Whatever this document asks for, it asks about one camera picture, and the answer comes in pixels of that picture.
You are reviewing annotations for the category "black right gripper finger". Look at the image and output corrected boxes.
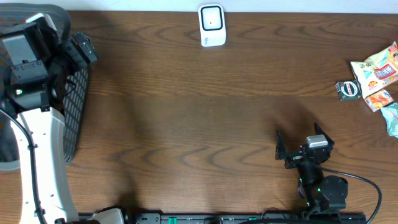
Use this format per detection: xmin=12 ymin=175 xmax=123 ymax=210
xmin=314 ymin=123 xmax=335 ymax=147
xmin=275 ymin=129 xmax=287 ymax=160

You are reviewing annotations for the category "dark snack packet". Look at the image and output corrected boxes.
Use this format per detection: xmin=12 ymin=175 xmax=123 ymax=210
xmin=335 ymin=80 xmax=361 ymax=101

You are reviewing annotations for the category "orange snack packet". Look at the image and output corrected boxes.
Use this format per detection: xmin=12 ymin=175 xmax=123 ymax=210
xmin=364 ymin=89 xmax=394 ymax=112

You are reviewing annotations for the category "light green snack packet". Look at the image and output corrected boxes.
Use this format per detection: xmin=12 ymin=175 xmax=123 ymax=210
xmin=381 ymin=103 xmax=397 ymax=137

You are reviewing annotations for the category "yellow snack packet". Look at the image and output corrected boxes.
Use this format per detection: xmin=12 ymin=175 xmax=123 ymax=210
xmin=350 ymin=42 xmax=397 ymax=98

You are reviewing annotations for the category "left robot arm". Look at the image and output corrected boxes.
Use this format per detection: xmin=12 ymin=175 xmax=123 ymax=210
xmin=1 ymin=13 xmax=98 ymax=223

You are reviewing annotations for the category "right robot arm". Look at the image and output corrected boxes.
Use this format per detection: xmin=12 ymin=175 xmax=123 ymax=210
xmin=275 ymin=123 xmax=348 ymax=220

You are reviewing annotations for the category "white barcode scanner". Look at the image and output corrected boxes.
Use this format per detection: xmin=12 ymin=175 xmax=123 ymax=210
xmin=198 ymin=4 xmax=226 ymax=47

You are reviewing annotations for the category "grey plastic mesh basket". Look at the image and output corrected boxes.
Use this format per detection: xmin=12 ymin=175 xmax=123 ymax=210
xmin=1 ymin=3 xmax=91 ymax=170

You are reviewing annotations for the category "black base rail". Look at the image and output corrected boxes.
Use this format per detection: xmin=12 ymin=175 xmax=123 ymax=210
xmin=122 ymin=212 xmax=366 ymax=224

